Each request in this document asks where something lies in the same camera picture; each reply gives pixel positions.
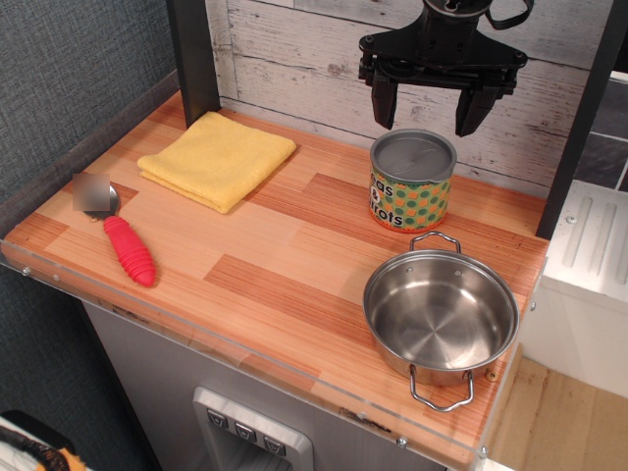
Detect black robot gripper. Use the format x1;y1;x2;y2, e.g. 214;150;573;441
358;1;529;137

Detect red handled metal scoop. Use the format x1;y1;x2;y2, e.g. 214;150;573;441
81;183;157;288

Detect silver dispenser button panel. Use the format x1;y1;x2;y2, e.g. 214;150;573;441
193;387;314;470

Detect white toy sink unit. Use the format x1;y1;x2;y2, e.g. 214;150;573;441
517;71;628;396

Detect peas and carrots can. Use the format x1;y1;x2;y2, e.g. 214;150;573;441
370;129;457;234

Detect dark upright post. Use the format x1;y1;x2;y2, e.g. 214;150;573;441
166;0;221;128
536;0;627;240

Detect yellow cloth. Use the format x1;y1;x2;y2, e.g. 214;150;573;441
137;112;296;214

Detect dark right upright post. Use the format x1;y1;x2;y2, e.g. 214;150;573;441
536;0;627;240

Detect stainless steel pot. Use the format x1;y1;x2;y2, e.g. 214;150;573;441
362;233;520;413

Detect dark left upright post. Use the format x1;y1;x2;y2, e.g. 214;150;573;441
166;0;221;128

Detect black and orange object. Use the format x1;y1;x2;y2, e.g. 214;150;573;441
1;410;89;471

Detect grey toy fridge cabinet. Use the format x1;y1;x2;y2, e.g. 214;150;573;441
85;304;442;470

